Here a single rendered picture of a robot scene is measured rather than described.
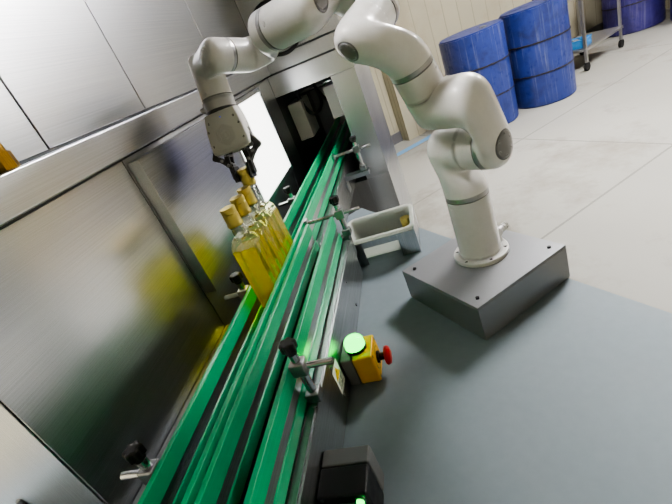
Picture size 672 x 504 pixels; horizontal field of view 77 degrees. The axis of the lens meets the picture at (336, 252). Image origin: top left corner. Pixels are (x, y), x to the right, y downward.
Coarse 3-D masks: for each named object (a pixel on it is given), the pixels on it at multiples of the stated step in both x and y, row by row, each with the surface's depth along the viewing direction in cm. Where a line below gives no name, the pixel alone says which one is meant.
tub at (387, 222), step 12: (408, 204) 138; (372, 216) 141; (384, 216) 141; (396, 216) 140; (360, 228) 144; (372, 228) 143; (384, 228) 143; (396, 228) 142; (408, 228) 125; (360, 240) 128
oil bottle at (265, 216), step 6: (264, 210) 105; (258, 216) 102; (264, 216) 103; (270, 216) 105; (264, 222) 102; (270, 222) 104; (270, 228) 103; (276, 228) 107; (276, 234) 106; (276, 240) 105; (282, 240) 108; (282, 246) 107; (282, 252) 106
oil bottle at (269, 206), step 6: (264, 204) 108; (270, 204) 109; (270, 210) 107; (276, 210) 111; (276, 216) 110; (276, 222) 109; (282, 222) 112; (282, 228) 111; (282, 234) 110; (288, 234) 114; (288, 240) 113; (288, 246) 112
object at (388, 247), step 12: (372, 240) 128; (384, 240) 127; (396, 240) 127; (408, 240) 126; (360, 252) 131; (372, 252) 130; (384, 252) 130; (396, 252) 129; (408, 252) 129; (360, 264) 133
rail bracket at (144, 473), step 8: (136, 440) 61; (128, 448) 60; (136, 448) 59; (144, 448) 60; (128, 456) 58; (136, 456) 59; (144, 456) 60; (136, 464) 60; (144, 464) 60; (152, 464) 61; (128, 472) 63; (136, 472) 62; (144, 472) 60; (152, 472) 60; (144, 480) 61
